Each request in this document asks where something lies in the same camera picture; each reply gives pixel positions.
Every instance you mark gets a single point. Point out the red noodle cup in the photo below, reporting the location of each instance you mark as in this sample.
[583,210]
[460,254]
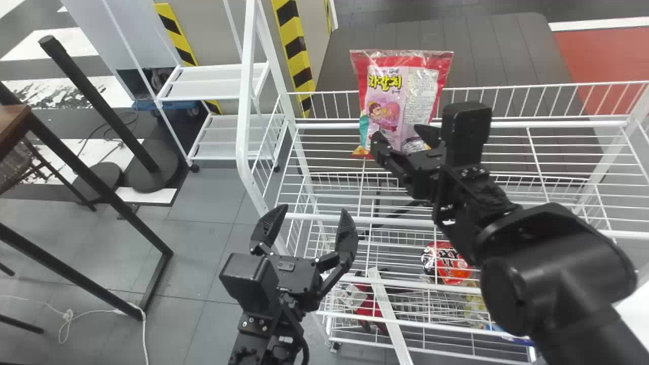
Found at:
[448,266]

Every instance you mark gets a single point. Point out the yellow black striped post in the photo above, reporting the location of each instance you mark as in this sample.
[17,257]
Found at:
[175,35]
[296,50]

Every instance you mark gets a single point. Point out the brown side table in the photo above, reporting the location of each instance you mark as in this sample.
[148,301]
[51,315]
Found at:
[76,167]

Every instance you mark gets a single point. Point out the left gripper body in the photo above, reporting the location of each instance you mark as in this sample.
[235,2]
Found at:
[299,284]

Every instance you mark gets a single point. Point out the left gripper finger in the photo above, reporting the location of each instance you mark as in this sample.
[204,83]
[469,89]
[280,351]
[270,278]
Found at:
[347,238]
[268,228]

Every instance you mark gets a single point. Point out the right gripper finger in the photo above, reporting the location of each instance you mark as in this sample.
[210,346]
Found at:
[430,136]
[383,149]

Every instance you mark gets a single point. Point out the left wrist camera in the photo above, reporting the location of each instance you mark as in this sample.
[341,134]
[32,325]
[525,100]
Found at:
[248,281]

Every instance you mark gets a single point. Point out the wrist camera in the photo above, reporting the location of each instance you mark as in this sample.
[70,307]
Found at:
[248,281]
[465,132]

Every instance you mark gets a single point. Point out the white shelf trolley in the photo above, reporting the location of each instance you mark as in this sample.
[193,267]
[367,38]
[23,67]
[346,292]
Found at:
[218,81]

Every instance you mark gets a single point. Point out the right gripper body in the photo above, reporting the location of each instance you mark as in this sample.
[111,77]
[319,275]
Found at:
[418,175]

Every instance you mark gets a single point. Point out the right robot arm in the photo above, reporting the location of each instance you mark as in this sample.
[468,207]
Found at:
[547,274]

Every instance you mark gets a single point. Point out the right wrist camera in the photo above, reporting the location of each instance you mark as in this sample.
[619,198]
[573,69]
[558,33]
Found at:
[465,132]

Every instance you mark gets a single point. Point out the yellow snack packet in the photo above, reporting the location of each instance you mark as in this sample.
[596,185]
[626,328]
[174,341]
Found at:
[474,306]

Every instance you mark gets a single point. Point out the small red snack packet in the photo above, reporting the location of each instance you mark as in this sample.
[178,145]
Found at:
[367,306]

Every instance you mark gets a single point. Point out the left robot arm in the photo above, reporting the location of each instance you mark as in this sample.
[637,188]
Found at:
[263,344]

